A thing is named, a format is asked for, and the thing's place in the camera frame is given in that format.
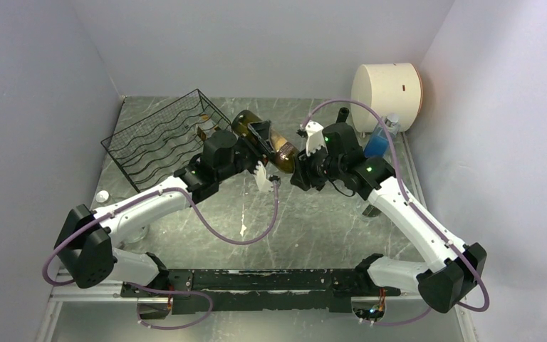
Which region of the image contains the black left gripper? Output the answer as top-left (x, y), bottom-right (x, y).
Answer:
top-left (217, 120), bottom-right (276, 182)

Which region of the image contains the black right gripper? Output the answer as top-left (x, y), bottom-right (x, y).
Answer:
top-left (290, 140), bottom-right (345, 191)

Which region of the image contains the green wine bottle silver neck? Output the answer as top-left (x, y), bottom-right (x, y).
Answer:
top-left (231, 110), bottom-right (298, 174)

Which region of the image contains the green wine bottle black neck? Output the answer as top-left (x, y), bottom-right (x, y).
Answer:
top-left (336, 107), bottom-right (350, 123)

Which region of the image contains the clear bottle white cap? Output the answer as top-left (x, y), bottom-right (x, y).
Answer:
top-left (356, 202), bottom-right (382, 220)

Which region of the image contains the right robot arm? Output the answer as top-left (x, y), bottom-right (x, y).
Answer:
top-left (291, 121), bottom-right (487, 314)

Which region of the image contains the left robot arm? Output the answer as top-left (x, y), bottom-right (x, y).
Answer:
top-left (42, 121), bottom-right (279, 296)

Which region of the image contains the cream cylindrical container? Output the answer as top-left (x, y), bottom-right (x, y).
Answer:
top-left (350, 63), bottom-right (423, 132)

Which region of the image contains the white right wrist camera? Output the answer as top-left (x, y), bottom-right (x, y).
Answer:
top-left (298, 120), bottom-right (325, 157)

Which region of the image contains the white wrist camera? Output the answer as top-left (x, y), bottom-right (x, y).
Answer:
top-left (298, 120), bottom-right (325, 157)
top-left (253, 161), bottom-right (280, 192)

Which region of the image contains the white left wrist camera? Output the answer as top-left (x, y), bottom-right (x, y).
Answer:
top-left (253, 161), bottom-right (280, 192)

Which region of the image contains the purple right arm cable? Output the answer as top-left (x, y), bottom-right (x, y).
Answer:
top-left (301, 99), bottom-right (491, 328)

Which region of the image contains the black wire wine rack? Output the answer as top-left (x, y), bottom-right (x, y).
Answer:
top-left (101, 89), bottom-right (231, 192)

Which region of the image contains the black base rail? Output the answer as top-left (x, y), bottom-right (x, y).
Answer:
top-left (123, 268), bottom-right (400, 314)

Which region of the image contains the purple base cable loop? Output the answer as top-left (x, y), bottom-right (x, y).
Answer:
top-left (120, 283), bottom-right (214, 331)

